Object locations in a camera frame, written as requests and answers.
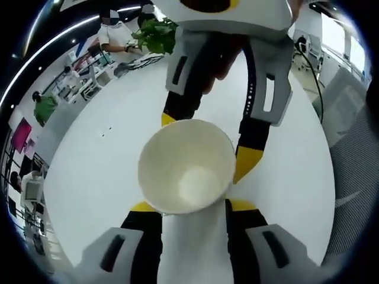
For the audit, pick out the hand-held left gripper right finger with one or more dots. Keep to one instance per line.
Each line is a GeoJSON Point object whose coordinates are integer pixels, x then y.
{"type": "Point", "coordinates": [266, 254]}

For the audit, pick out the white office chair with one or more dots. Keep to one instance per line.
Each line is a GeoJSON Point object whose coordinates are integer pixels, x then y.
{"type": "Point", "coordinates": [91, 88]}
{"type": "Point", "coordinates": [32, 192]}

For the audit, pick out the grey pouch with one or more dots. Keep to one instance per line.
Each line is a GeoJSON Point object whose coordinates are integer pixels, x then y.
{"type": "Point", "coordinates": [121, 71]}

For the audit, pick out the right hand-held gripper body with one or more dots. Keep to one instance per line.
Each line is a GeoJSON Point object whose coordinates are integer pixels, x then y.
{"type": "Point", "coordinates": [260, 20]}

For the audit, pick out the person's right hand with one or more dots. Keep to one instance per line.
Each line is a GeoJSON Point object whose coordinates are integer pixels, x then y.
{"type": "Point", "coordinates": [225, 56]}

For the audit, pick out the grey mesh office chair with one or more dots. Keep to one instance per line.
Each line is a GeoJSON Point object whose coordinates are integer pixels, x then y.
{"type": "Point", "coordinates": [349, 165]}

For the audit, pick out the paper cup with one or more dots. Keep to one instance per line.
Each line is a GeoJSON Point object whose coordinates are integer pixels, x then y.
{"type": "Point", "coordinates": [189, 251]}

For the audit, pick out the pink display screen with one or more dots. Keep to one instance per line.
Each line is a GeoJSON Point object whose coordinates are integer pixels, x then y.
{"type": "Point", "coordinates": [22, 134]}

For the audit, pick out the white storage shelf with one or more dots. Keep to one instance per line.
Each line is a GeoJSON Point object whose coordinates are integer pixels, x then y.
{"type": "Point", "coordinates": [89, 59]}

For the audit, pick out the large green potted plant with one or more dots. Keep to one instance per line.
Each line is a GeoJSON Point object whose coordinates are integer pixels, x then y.
{"type": "Point", "coordinates": [157, 38]}

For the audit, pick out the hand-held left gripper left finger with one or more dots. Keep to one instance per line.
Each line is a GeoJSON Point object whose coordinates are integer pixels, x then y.
{"type": "Point", "coordinates": [118, 254]}

